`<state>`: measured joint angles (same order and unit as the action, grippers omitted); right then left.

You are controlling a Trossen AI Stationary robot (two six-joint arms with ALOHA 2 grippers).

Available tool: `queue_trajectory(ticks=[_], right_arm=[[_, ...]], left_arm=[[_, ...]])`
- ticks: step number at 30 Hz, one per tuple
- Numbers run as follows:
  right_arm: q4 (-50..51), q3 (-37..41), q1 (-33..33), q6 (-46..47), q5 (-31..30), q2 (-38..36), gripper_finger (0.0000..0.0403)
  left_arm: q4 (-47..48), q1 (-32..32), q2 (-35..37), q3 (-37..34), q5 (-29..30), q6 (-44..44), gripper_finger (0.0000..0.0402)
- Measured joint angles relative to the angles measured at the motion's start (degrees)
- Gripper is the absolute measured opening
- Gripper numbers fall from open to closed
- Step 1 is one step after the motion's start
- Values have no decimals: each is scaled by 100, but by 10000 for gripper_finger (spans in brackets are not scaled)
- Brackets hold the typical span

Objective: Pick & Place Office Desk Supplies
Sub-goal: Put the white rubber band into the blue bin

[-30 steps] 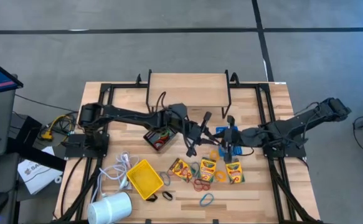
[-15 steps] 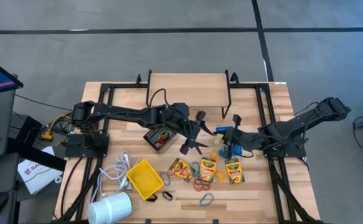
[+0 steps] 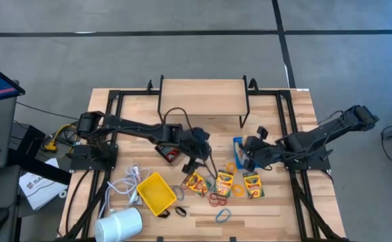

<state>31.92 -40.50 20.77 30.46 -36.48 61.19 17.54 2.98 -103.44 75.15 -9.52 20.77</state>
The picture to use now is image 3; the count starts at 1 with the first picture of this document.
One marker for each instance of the grey blue rubber band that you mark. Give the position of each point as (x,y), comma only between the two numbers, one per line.
(173,193)

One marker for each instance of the black aluminium rig frame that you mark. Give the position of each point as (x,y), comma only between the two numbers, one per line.
(138,92)

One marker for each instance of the dark red rubber bands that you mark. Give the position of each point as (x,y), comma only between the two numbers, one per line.
(218,203)

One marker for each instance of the wooden shelf riser black frame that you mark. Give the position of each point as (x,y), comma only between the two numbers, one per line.
(202,97)

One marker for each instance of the red rubber band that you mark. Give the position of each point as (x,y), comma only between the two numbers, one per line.
(172,151)
(173,158)

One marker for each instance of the black mesh basket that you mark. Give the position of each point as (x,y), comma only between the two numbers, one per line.
(162,153)

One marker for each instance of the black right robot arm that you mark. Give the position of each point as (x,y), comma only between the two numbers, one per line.
(330,129)

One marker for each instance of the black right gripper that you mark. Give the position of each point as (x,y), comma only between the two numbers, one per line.
(266,153)

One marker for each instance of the black desk beam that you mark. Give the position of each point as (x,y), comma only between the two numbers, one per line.
(41,168)

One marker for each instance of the teal rubber band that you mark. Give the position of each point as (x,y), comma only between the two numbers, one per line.
(214,184)

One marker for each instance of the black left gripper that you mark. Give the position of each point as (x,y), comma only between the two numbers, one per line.
(197,151)

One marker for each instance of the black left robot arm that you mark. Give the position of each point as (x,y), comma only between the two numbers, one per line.
(131,127)

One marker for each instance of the yellow plastic basket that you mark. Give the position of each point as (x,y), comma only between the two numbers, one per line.
(155,193)

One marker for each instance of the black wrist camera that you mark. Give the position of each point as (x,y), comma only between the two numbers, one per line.
(200,133)
(262,132)

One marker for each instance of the black box on floor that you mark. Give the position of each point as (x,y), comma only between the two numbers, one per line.
(27,141)

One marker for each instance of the white cardboard box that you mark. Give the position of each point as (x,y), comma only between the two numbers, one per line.
(41,195)

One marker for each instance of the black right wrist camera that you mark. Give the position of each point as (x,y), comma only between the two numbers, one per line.
(262,132)

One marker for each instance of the yellow green crayon box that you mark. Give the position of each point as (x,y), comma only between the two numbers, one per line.
(192,183)
(253,185)
(224,183)

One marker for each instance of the blue plastic basket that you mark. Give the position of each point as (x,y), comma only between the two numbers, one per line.
(236,163)

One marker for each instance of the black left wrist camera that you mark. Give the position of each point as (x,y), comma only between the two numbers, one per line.
(200,133)

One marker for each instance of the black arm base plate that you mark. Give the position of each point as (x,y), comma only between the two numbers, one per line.
(316,164)
(81,161)

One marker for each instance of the orange rubber band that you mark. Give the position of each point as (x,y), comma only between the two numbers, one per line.
(233,191)
(227,168)

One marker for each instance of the white cylindrical projector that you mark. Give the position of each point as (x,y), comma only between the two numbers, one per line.
(118,224)

